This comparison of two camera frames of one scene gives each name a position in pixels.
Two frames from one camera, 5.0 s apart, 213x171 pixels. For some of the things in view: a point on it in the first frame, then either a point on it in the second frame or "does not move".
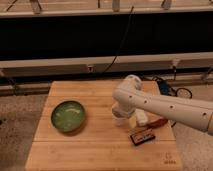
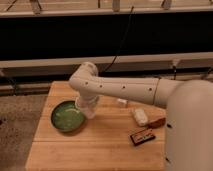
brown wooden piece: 157,123 does not move
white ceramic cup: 121,118 to 90,112
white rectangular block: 141,116 does not move
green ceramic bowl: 68,116 does not move
